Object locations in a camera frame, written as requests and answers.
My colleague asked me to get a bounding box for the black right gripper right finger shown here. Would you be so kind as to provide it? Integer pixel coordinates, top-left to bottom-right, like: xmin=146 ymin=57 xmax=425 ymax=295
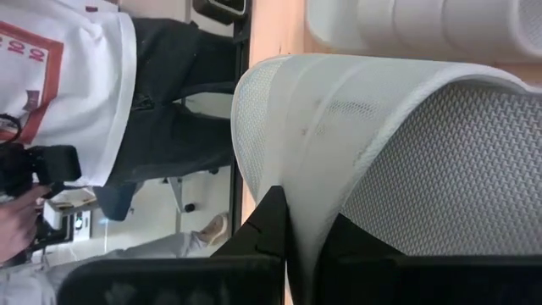
xmin=315 ymin=213 xmax=406 ymax=305

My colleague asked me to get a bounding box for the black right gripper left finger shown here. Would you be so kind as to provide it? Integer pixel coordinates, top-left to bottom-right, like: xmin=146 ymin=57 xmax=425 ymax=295
xmin=211 ymin=185 xmax=290 ymax=305

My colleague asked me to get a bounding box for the white rubber slide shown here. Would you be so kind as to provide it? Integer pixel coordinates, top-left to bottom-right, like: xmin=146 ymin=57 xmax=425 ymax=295
xmin=304 ymin=0 xmax=542 ymax=65
xmin=230 ymin=53 xmax=542 ymax=305

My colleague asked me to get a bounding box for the office chair base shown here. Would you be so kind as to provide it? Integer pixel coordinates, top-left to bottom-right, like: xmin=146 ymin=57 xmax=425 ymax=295
xmin=164 ymin=167 xmax=221 ymax=215

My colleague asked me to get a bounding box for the person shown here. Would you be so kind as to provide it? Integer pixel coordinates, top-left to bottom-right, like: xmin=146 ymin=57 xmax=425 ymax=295
xmin=0 ymin=211 xmax=230 ymax=300
xmin=0 ymin=0 xmax=236 ymax=221

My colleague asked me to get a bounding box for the black handheld device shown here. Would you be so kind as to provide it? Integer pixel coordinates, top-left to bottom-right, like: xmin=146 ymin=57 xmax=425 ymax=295
xmin=0 ymin=114 xmax=82 ymax=200

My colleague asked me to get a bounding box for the person's hand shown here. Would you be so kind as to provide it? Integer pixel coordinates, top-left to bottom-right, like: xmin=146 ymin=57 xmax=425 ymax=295
xmin=0 ymin=185 xmax=53 ymax=264

